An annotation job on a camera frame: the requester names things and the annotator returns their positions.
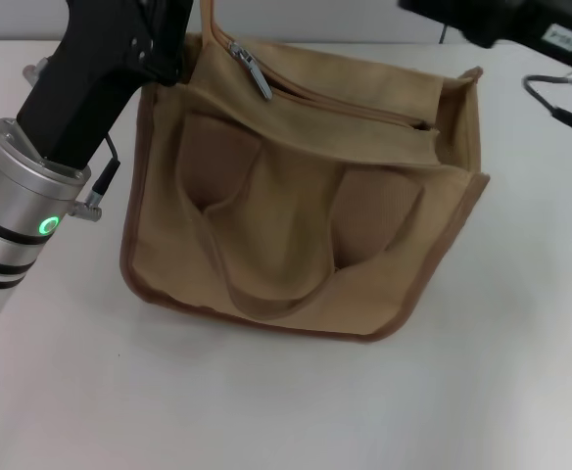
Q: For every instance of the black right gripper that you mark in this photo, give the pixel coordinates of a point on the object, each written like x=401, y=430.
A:
x=526, y=24

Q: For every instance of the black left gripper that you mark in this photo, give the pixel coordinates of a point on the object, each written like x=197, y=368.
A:
x=90, y=78

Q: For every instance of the silver metal zipper pull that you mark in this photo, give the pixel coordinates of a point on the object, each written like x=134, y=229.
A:
x=254, y=71

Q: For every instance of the khaki canvas food bag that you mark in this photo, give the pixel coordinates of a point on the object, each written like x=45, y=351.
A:
x=305, y=210

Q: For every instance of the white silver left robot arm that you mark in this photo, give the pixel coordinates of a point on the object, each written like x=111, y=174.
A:
x=12, y=210

